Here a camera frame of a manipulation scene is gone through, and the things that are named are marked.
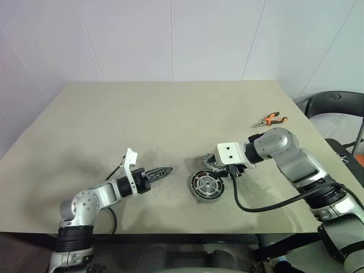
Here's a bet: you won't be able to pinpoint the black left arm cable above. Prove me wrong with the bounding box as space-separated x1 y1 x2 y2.
104 155 127 234

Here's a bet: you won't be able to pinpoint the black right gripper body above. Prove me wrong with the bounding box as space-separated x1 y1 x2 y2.
226 163 247 179

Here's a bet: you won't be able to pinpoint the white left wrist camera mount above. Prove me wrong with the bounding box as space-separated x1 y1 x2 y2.
122 147 140 197

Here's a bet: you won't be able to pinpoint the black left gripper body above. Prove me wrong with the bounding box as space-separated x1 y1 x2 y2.
132 167 152 196

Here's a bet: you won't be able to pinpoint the black diagonal table brace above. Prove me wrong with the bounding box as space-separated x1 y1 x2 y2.
253 233 322 261

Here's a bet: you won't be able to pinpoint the black chair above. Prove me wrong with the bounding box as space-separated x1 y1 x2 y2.
294 90 364 177

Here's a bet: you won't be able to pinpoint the silver spoked rotor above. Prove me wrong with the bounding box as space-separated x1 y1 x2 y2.
195 175 220 197

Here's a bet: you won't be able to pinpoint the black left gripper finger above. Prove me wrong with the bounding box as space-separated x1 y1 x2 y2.
146 172 172 184
146 167 173 179

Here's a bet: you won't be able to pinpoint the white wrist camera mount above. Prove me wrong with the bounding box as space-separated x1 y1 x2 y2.
216 140 257 169
122 147 140 197

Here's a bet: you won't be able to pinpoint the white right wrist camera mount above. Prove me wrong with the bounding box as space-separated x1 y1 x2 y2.
216 140 257 169

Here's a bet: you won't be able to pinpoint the grey ribbed motor lid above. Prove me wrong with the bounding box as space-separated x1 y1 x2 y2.
202 153 228 174

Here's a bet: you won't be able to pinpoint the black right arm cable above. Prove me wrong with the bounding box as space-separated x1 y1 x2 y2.
230 167 364 213

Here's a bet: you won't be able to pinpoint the orange-handled needle-nose pliers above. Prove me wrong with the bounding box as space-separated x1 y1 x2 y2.
251 112 289 129

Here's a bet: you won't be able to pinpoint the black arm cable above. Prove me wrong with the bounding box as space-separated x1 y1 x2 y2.
104 155 127 234
230 167 364 213

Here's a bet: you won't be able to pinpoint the black table frame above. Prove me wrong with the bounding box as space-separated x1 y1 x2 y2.
0 231 324 246

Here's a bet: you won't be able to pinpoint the round motor housing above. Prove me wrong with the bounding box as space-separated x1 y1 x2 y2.
187 169 227 204

